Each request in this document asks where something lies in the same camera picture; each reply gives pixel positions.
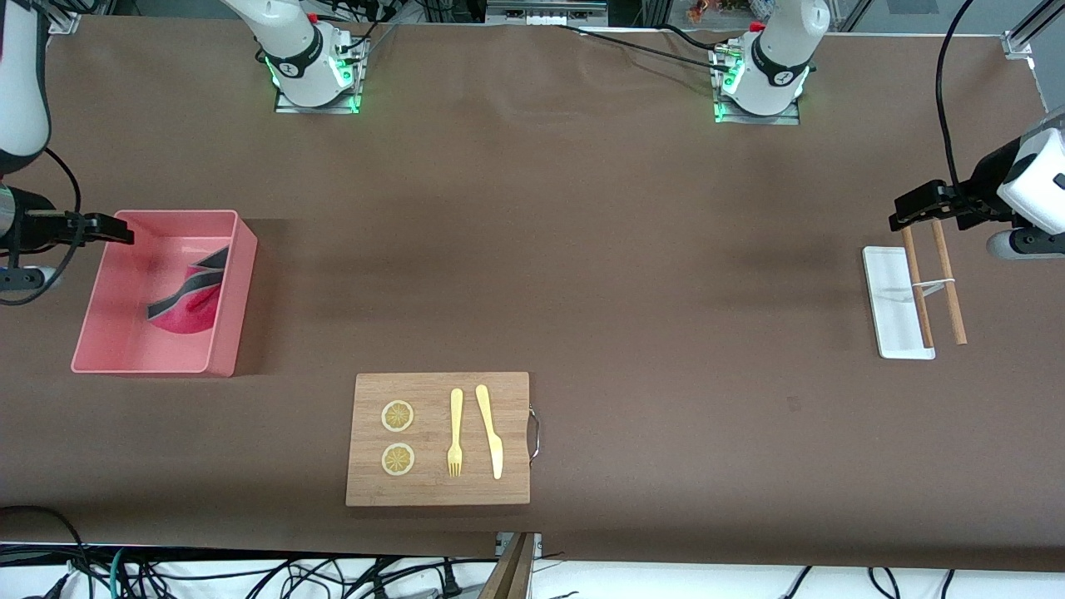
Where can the metal corner bracket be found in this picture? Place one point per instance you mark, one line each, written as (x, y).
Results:
(65, 23)
(1017, 43)

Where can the grey power strip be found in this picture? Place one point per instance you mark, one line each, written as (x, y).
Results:
(545, 12)

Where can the pink and grey cloth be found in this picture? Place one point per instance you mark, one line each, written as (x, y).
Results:
(187, 320)

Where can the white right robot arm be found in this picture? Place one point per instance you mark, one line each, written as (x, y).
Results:
(291, 50)

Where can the yellow plastic fork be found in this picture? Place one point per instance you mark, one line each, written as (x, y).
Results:
(456, 416)

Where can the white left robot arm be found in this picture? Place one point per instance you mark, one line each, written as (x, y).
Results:
(778, 58)

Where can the yellow plastic knife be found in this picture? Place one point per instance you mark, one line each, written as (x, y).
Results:
(492, 441)

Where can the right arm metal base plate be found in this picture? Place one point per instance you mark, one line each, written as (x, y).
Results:
(287, 106)

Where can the wooden beam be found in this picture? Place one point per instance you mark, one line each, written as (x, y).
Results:
(512, 574)

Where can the pink plastic bin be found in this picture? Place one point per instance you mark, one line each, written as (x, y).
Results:
(125, 341)

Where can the wooden cutting board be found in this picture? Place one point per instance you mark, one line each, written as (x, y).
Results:
(433, 491)

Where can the black power plug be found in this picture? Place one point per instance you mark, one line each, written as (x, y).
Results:
(451, 582)

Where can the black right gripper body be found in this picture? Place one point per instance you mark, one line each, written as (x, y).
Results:
(30, 230)

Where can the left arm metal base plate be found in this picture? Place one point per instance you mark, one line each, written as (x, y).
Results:
(790, 119)

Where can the lemon slice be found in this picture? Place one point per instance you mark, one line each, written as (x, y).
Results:
(398, 459)
(398, 416)

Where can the white cloth rack base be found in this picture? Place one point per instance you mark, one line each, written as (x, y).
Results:
(892, 308)

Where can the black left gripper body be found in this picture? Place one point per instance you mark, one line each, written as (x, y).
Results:
(982, 185)

